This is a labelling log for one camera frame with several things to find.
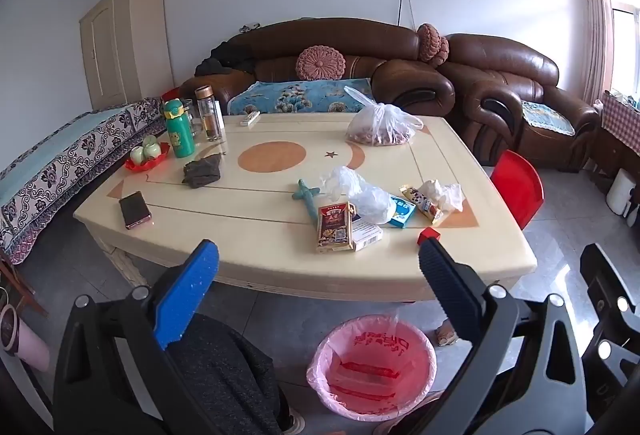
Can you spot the window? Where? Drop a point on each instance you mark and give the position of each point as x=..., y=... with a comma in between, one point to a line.
x=625, y=30

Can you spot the beige wooden table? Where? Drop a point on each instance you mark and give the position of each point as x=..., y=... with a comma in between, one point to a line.
x=325, y=282

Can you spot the brown leather sofa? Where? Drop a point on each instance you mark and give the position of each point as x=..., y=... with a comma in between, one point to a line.
x=340, y=35

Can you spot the pink round crochet cushion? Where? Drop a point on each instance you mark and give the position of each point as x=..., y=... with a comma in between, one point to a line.
x=442, y=51
x=320, y=63
x=426, y=40

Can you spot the pink cylindrical container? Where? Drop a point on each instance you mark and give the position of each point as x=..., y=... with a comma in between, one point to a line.
x=25, y=345

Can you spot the person's light shoe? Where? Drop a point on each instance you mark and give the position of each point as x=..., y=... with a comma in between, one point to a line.
x=295, y=424

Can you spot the black smartphone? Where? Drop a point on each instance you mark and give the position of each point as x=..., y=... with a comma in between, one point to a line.
x=135, y=210

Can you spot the red cardboard box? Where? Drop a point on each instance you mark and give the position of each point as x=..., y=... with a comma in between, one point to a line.
x=334, y=227

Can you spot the green kids water bottle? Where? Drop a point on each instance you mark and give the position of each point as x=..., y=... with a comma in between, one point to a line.
x=180, y=135

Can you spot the brown leather armchair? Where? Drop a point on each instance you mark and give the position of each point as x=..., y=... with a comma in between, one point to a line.
x=505, y=65

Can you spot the small green cup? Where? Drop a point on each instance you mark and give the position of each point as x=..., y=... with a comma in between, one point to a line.
x=137, y=156
x=151, y=149

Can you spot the yellow cow-print snack wrapper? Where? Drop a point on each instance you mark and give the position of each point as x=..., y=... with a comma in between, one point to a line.
x=422, y=205

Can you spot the dark grey cloth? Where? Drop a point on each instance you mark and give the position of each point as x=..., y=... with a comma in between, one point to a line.
x=202, y=171

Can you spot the patterned daybed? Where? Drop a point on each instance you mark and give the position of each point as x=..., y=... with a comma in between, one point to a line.
x=65, y=160

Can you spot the white and blue box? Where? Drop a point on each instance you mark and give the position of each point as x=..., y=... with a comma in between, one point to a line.
x=367, y=237

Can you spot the white cylindrical cup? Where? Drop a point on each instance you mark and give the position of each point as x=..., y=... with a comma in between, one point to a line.
x=221, y=120

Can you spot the white round appliance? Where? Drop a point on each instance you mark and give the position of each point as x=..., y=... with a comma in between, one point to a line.
x=620, y=190

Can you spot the red checkered cloth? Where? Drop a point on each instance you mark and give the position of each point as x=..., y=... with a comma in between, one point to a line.
x=620, y=120

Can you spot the white remote control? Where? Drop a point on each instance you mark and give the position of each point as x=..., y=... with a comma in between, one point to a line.
x=250, y=118

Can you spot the clear glass tumbler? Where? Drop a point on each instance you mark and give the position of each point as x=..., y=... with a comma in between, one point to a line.
x=190, y=115

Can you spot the brown wooden cabinet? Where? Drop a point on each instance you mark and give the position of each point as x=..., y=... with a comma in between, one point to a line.
x=602, y=155

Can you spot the teal cross-shaped toy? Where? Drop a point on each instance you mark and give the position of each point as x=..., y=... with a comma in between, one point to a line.
x=307, y=200

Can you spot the blue floral blanket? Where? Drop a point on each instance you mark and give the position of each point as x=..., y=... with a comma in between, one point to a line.
x=300, y=95

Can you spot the person's dark trouser leg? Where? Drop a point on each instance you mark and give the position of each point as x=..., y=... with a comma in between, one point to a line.
x=225, y=380

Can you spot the red tray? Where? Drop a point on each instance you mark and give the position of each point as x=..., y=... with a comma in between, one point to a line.
x=150, y=165

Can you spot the small red block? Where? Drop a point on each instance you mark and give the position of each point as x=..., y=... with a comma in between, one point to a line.
x=429, y=235

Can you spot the clear plastic bag of nuts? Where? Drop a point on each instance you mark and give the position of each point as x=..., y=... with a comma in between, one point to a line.
x=382, y=125

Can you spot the small blue carton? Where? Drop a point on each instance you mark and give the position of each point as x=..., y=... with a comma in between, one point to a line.
x=402, y=214

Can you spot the pink-lined trash bin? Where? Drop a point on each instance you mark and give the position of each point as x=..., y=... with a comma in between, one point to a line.
x=370, y=365

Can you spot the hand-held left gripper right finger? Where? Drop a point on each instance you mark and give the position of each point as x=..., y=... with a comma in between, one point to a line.
x=450, y=287

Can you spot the glass bottle with copper lid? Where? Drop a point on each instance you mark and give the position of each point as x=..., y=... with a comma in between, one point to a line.
x=207, y=115

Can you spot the dark clothes pile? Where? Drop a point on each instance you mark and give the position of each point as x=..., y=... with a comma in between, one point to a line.
x=225, y=57

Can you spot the red plastic chair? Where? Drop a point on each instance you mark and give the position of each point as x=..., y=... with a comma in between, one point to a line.
x=517, y=187

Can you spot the teal seat cover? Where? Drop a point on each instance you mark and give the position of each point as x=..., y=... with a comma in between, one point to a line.
x=547, y=117

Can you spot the white tissue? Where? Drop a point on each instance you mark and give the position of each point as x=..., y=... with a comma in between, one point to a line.
x=445, y=195

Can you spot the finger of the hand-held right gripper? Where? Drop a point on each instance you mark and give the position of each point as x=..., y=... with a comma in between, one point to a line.
x=602, y=272

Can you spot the cream wooden wardrobe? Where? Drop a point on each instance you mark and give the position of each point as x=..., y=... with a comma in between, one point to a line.
x=125, y=45

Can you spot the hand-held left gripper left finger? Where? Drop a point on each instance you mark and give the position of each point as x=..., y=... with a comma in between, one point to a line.
x=187, y=290

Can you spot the pink curtain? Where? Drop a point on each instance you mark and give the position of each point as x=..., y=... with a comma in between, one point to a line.
x=597, y=25

